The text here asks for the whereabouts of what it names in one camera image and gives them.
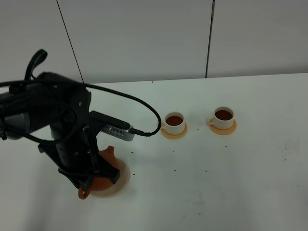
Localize left white teacup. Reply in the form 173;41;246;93
161;112;185;135

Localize right orange cup coaster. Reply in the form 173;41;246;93
209;120;237;135

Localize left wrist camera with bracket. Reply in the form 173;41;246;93
88;111;134;141

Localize brown clay teapot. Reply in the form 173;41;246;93
78;146;120;200

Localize left orange cup coaster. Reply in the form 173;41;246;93
161;123;188;140

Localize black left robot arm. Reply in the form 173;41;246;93
0;73;128;197

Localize white teacup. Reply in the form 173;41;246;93
161;112;185;135
206;106;234;130

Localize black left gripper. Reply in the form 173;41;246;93
38;120;120;192

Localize orange cup coaster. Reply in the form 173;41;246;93
161;123;188;140
209;120;237;135

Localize black braided cable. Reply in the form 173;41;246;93
0;49;162;145

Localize right white teacup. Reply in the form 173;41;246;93
206;106;234;130

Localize large beige round coaster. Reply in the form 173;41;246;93
91;158;130;198

